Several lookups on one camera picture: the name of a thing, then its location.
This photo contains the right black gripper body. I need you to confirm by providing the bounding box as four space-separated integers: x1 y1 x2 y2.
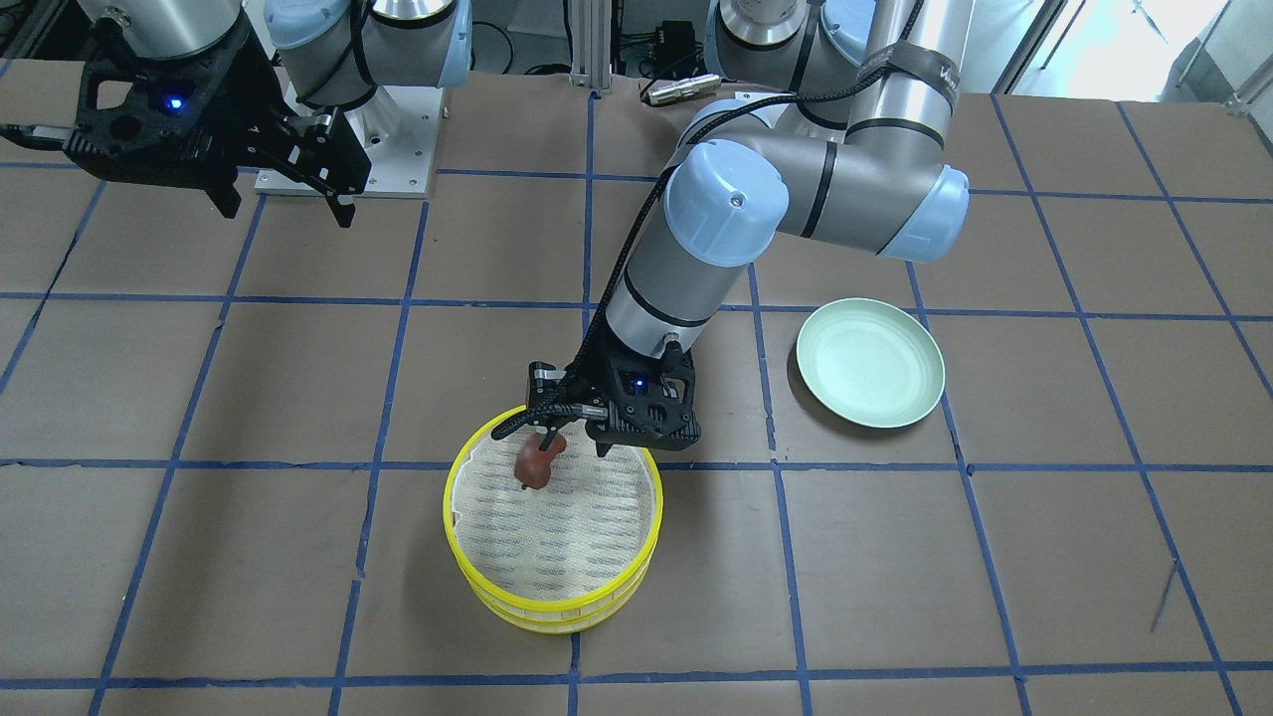
61 20 370 197

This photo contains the light green plate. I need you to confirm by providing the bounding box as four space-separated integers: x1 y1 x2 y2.
796 297 946 428

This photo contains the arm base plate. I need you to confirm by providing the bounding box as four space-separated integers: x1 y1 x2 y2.
255 82 444 199

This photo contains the silver cylindrical connector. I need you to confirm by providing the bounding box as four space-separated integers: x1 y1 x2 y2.
639 74 722 107

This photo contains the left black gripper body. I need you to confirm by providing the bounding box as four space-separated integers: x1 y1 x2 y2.
527 333 701 446

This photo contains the brown bun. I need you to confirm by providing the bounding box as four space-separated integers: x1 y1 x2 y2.
513 432 568 490

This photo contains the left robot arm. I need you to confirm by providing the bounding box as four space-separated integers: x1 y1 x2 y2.
491 1 974 454

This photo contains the aluminium frame post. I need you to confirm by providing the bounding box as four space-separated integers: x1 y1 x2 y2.
566 0 615 96

